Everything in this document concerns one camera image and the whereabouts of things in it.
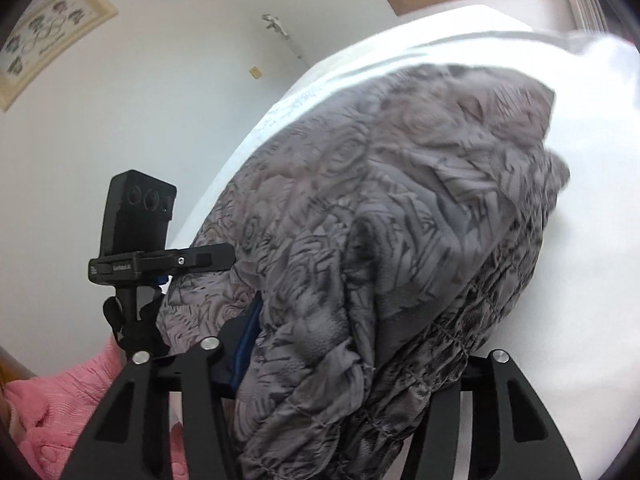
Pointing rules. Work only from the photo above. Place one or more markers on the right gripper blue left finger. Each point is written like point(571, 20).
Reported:
point(128, 435)

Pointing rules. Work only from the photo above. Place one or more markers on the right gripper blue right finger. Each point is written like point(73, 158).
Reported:
point(512, 437)

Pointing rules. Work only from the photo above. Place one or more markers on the grey quilted floral jacket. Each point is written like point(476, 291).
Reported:
point(388, 230)

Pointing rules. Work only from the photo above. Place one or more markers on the white bed sheet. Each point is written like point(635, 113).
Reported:
point(575, 331)

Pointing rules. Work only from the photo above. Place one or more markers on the black camera box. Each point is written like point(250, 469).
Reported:
point(137, 213)

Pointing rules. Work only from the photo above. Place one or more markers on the yellow wall outlet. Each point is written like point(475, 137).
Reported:
point(256, 72)

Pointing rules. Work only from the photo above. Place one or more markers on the framed wall picture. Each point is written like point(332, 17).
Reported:
point(41, 36)

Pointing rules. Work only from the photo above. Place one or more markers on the white wall pipe fixture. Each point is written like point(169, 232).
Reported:
point(274, 24)

